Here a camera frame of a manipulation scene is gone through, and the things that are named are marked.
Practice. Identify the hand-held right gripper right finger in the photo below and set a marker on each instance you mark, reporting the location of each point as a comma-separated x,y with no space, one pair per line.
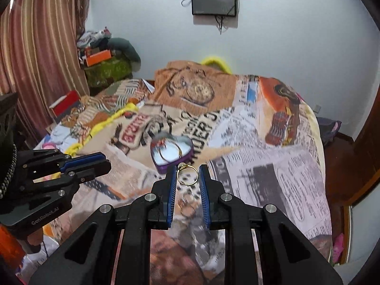
204,197

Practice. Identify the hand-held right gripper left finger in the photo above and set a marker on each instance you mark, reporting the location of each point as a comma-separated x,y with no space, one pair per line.
170,193

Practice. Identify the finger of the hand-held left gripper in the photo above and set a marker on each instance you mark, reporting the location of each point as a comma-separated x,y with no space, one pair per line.
83,160
89,173

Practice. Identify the purple heart-shaped jewelry box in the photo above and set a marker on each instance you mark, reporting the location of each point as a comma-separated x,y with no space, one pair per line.
166,169

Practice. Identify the red box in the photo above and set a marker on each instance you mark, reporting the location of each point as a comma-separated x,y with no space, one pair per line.
65,102

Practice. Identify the printed blanket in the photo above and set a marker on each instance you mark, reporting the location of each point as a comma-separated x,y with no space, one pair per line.
252,142

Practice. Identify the green patterned cloth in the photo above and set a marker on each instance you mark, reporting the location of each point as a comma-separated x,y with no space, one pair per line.
108,71

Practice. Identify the orange box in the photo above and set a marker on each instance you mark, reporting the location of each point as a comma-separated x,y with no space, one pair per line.
98,58

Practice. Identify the striped curtain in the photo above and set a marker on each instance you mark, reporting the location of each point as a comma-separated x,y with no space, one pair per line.
38,50

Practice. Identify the dark green cloth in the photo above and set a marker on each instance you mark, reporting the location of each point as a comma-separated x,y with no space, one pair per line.
126,49

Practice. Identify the pile of clothes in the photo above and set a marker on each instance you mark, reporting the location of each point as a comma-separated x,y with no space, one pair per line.
92,37

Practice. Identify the yellow cloth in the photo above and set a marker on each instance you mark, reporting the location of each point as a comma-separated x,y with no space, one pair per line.
216,61

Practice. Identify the purple cloth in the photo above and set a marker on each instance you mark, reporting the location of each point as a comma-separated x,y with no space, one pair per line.
329,130

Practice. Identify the pink cloth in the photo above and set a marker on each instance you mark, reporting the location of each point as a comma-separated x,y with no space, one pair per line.
338,248

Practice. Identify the wooden door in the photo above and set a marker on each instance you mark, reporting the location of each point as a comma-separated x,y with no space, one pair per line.
356,169

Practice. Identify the black wall-mounted box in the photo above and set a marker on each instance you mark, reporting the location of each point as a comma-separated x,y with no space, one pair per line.
214,1

